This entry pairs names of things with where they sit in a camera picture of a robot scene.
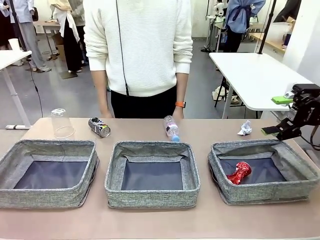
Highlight large white table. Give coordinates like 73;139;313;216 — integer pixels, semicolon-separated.
208;51;320;120

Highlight person's right forearm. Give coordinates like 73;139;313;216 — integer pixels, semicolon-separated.
91;69;110;111

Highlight person's left forearm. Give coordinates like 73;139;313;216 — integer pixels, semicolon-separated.
175;72;190;103

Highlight white tote bag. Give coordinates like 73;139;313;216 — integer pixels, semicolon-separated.
211;84;227;102

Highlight crushed red can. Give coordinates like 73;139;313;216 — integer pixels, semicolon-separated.
226;161;252;185

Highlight clear plastic cup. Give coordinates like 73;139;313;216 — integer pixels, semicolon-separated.
50;108;76;139

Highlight person in light blue shirt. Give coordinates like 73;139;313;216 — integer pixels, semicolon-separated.
9;0;52;73

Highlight clear bottle with blue cap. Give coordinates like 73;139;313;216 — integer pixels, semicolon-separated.
163;114;181;143

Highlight person's left hand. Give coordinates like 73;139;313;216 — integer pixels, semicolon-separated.
172;106;185;119

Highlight person in blue tied shirt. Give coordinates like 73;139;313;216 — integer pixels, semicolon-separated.
224;0;267;53

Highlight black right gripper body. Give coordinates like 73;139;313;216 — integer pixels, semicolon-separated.
291;83;320;127

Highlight person in black trousers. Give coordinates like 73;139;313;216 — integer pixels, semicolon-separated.
49;0;85;73

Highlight wooden workbench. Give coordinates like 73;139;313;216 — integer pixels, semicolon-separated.
249;32;287;53

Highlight person's right hand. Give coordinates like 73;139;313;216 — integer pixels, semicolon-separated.
100;107;115;119

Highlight white knit sweater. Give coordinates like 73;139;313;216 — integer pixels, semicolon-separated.
83;0;194;98

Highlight translucent storage bin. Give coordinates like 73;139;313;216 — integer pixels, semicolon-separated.
270;21;294;46

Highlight crushed silver black can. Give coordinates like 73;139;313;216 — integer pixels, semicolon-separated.
88;116;111;138

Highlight white paper cup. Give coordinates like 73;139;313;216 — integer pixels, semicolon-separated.
8;38;20;52

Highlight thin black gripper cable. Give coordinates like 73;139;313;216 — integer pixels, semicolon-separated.
299;123;320;151

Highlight black trousers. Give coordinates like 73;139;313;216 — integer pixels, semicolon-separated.
110;84;179;119

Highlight brown cardboard box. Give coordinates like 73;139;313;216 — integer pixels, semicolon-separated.
52;33;65;56

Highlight black stand pole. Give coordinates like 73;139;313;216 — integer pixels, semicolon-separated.
258;0;278;55

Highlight grey fabric basket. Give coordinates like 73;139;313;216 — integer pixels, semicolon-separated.
0;139;100;210
207;138;320;206
104;140;201;209

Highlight thin black neck cord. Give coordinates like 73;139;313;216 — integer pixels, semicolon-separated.
115;0;130;97

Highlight crumpled white paper ball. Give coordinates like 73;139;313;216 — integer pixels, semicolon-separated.
236;120;254;137

